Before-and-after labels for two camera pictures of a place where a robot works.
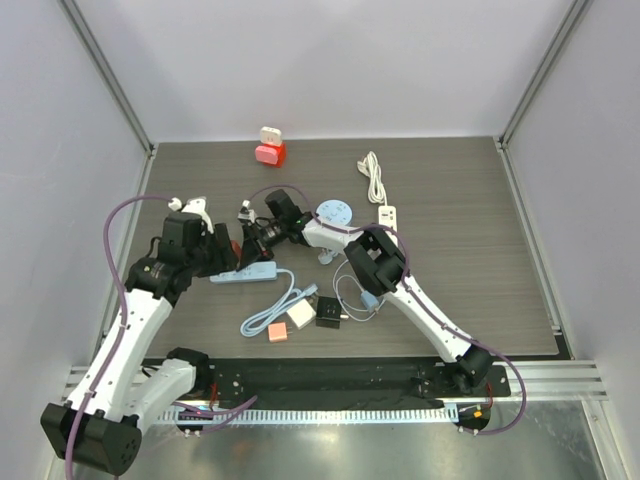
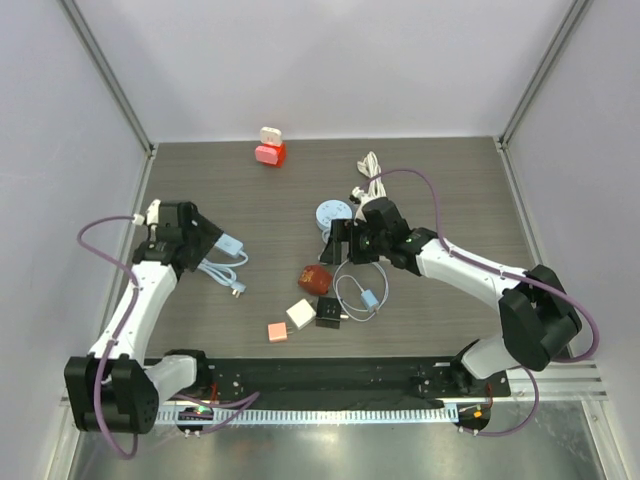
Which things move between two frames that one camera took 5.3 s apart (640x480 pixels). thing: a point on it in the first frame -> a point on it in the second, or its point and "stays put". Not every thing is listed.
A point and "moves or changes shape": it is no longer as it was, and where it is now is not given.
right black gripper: (257, 239) -> (343, 242)
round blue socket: (334, 212) stays put
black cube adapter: (328, 312) stays put
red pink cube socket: (272, 155) stays put
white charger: (302, 313) stays put
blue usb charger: (369, 299) stays put
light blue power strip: (252, 271) moves or changes shape
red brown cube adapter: (236, 245) -> (315, 278)
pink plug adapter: (277, 332) stays put
